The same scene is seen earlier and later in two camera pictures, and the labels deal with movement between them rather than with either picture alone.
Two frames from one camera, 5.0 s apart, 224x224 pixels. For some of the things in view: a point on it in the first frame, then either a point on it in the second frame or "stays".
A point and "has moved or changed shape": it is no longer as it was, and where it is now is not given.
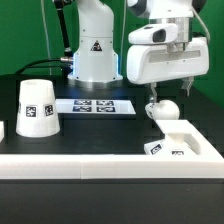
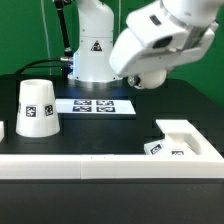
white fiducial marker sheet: [94, 106] stays
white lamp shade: [37, 115] stays
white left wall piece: [2, 130] stays
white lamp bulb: [164, 109] has moved or changed shape
